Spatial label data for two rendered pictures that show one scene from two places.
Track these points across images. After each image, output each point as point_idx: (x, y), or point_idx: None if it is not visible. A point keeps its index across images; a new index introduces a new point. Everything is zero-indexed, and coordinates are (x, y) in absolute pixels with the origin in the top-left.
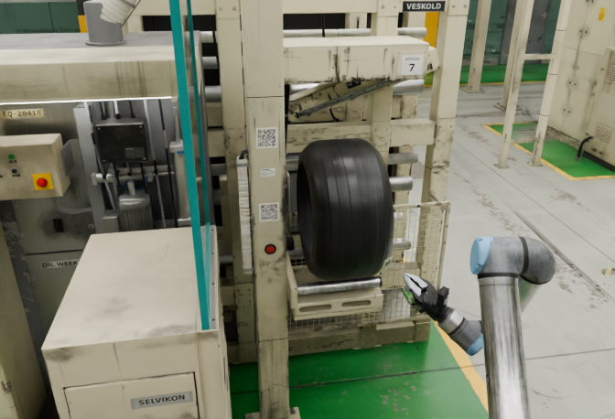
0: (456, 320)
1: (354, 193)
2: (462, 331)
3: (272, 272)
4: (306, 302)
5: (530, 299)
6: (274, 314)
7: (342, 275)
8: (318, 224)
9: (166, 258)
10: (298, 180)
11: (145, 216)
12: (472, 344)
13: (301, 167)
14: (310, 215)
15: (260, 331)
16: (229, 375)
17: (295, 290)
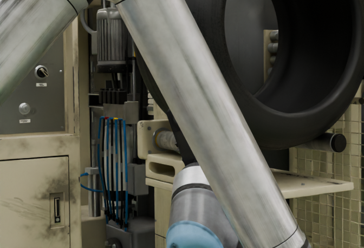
0: (181, 179)
1: None
2: (174, 201)
3: (164, 115)
4: (155, 155)
5: (164, 80)
6: (165, 190)
7: (165, 102)
8: None
9: None
10: (278, 13)
11: (108, 30)
12: (168, 230)
13: None
14: (303, 84)
15: (155, 216)
16: (56, 214)
17: (139, 124)
